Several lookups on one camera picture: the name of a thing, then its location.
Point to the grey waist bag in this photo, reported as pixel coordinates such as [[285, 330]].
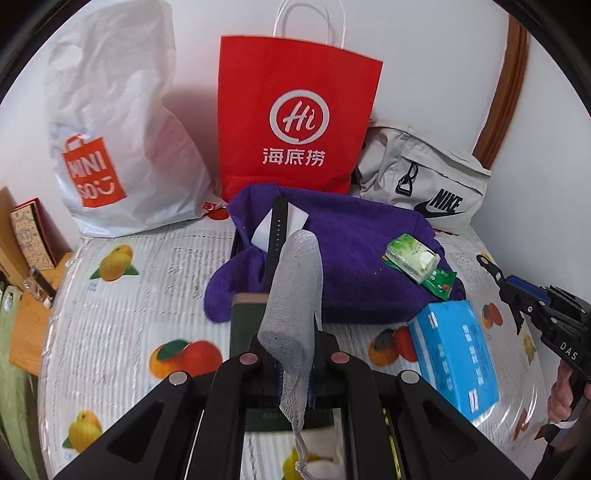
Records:
[[415, 166]]

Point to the person's right hand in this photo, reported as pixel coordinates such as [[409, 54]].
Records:
[[559, 397]]

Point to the blue tissue pack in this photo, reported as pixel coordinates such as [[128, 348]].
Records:
[[452, 355]]

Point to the green bed sheet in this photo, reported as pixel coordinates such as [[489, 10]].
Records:
[[16, 406]]

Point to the green snack packet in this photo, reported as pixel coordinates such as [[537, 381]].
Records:
[[442, 282]]

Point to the red paper shopping bag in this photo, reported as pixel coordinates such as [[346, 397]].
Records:
[[295, 101]]

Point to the white plastic shopping bag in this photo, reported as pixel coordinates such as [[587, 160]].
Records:
[[120, 115]]

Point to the white card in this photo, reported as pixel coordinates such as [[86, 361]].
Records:
[[298, 219]]

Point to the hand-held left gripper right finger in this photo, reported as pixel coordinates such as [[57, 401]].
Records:
[[344, 369]]

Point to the purple towel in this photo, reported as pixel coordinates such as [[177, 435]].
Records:
[[360, 240]]

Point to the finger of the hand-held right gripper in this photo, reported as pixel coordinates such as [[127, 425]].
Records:
[[565, 300], [515, 300]]

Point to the white mesh cloth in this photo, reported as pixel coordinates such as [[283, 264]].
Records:
[[291, 314]]

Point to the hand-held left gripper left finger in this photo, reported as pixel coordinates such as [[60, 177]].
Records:
[[240, 369]]

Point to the small green tissue pack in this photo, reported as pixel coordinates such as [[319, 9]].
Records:
[[413, 254]]

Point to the dark green box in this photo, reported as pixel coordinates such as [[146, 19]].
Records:
[[244, 332]]

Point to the fruit print tablecloth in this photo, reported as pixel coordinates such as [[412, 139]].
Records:
[[138, 300]]

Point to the brown wooden door frame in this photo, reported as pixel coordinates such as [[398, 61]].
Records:
[[505, 101]]

